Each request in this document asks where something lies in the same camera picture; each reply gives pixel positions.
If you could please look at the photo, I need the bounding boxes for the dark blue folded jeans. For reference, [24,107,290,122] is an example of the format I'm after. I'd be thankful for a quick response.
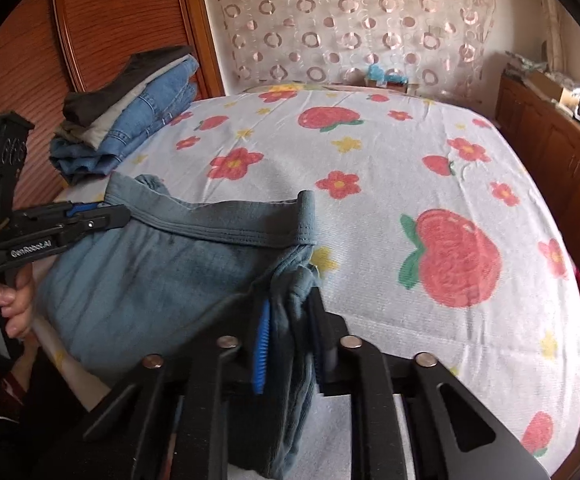
[50,137,127,187]

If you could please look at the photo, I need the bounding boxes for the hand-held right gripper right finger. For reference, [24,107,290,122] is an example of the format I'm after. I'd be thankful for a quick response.
[309,287,551,480]

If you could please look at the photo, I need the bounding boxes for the small box with blue bag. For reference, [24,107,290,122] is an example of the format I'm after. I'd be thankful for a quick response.
[365,64,409,89]

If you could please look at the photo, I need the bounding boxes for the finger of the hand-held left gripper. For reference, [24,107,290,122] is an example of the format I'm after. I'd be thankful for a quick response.
[72,205,132,234]
[65,200,110,217]

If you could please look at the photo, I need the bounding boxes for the circle patterned curtain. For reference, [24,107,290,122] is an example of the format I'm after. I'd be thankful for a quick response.
[210,0,496,97]

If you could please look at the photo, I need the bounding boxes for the grey-blue pants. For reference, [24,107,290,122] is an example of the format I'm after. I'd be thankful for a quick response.
[35,174,328,480]

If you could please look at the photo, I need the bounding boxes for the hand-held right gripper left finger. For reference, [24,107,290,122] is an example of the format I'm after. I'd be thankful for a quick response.
[82,300,271,480]

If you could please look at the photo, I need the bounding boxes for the person's dark clothing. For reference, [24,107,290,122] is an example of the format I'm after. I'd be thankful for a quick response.
[0,335,106,480]

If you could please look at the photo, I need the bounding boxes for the light blue folded jeans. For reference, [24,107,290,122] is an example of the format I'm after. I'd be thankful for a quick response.
[87,57,201,162]

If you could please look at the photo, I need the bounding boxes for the strawberry flower print bedsheet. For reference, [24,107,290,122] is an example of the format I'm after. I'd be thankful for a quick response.
[35,82,580,480]

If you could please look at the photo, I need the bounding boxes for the long wooden cabinet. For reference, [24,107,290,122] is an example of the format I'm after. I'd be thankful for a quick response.
[495,72,580,267]

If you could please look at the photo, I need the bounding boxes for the dark brown folded garment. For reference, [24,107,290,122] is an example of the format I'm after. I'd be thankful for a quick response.
[62,45,194,126]

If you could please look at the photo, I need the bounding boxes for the person's left hand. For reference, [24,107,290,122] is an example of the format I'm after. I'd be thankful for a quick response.
[0,262,37,347]

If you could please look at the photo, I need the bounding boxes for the stack of folded clothes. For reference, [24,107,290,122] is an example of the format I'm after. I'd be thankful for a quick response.
[55,60,191,150]

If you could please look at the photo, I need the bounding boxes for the wooden headboard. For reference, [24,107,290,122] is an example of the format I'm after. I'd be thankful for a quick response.
[0,0,226,211]

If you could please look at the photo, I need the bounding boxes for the cardboard box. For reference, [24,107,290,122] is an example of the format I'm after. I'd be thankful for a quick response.
[527,70,578,107]

